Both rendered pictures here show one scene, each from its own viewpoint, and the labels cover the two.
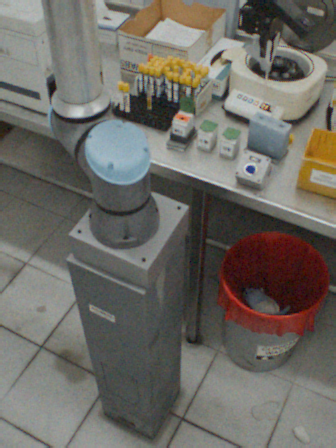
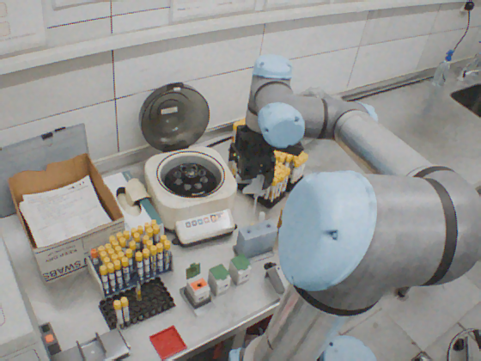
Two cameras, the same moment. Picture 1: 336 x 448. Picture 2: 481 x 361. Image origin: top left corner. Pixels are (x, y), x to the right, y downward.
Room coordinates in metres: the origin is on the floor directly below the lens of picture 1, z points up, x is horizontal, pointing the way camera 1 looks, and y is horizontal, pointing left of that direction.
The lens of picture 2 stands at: (0.85, 0.51, 1.87)
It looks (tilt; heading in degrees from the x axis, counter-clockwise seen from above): 43 degrees down; 292
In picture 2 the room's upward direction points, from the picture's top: 10 degrees clockwise
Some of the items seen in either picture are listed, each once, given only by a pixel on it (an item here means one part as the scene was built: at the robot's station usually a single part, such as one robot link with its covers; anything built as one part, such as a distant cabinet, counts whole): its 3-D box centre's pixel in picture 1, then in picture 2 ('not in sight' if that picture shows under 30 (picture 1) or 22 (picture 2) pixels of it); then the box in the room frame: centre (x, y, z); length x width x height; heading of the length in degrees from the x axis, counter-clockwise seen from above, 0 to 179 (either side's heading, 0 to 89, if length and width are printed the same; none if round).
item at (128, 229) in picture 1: (123, 205); not in sight; (0.77, 0.10, 1.00); 0.15 x 0.15 x 0.10
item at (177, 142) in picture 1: (182, 135); (197, 296); (1.14, -0.03, 0.89); 0.09 x 0.05 x 0.04; 153
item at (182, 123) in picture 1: (182, 126); (197, 290); (1.14, -0.03, 0.92); 0.05 x 0.04 x 0.06; 153
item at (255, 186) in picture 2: (256, 52); (253, 187); (1.11, -0.20, 1.16); 0.06 x 0.03 x 0.09; 55
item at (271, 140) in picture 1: (268, 137); (256, 241); (1.09, -0.26, 0.92); 0.10 x 0.07 x 0.10; 55
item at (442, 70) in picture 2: not in sight; (443, 67); (0.78, -1.76, 0.97); 0.08 x 0.07 x 0.20; 66
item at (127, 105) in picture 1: (146, 99); (136, 294); (1.25, 0.07, 0.93); 0.17 x 0.09 x 0.11; 63
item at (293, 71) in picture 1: (278, 71); (190, 180); (1.35, -0.31, 0.97); 0.15 x 0.15 x 0.07
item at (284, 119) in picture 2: not in sight; (288, 116); (1.05, -0.14, 1.42); 0.11 x 0.11 x 0.08; 35
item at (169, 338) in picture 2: not in sight; (167, 342); (1.13, 0.11, 0.88); 0.07 x 0.07 x 0.01; 63
